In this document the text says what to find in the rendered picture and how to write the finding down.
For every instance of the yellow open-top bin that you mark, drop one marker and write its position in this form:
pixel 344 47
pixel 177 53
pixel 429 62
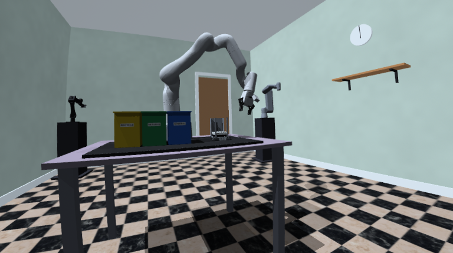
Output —
pixel 127 129

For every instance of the green bin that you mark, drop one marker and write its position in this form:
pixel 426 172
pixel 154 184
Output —
pixel 153 128

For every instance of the blue bin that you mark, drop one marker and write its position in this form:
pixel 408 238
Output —
pixel 179 127

